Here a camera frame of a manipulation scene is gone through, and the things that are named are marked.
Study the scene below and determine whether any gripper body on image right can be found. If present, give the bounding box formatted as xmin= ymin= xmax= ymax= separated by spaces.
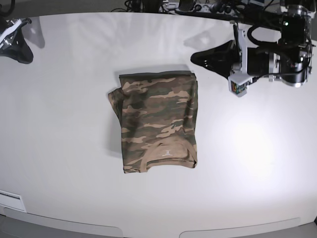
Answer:
xmin=230 ymin=23 xmax=248 ymax=74

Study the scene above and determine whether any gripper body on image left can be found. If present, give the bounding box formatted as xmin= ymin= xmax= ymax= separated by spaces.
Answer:
xmin=0 ymin=17 xmax=32 ymax=51

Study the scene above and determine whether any camouflage T-shirt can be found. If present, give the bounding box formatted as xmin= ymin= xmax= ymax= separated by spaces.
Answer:
xmin=108 ymin=70 xmax=198 ymax=174

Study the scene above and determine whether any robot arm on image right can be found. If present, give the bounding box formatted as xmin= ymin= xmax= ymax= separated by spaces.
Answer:
xmin=191 ymin=0 xmax=317 ymax=96

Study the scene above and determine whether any white label plate on table edge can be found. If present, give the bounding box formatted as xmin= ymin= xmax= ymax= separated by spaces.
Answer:
xmin=0 ymin=190 xmax=27 ymax=213

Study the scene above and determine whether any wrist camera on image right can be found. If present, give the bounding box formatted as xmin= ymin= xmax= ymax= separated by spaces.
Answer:
xmin=228 ymin=72 xmax=252 ymax=97

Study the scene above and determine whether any black cables and power strip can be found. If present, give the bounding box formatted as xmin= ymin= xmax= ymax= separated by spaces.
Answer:
xmin=111 ymin=0 xmax=248 ymax=20

